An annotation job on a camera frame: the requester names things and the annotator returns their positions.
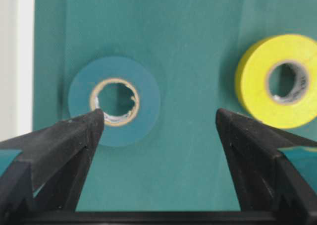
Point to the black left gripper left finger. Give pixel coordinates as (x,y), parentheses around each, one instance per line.
(51,167)

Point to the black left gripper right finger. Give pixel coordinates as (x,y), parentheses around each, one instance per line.
(270,189)

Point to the green tape roll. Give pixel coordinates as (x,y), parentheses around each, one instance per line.
(119,131)

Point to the yellow tape roll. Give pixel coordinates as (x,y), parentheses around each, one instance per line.
(255,69)

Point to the white plastic tray case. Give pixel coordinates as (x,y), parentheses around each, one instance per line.
(17,18)

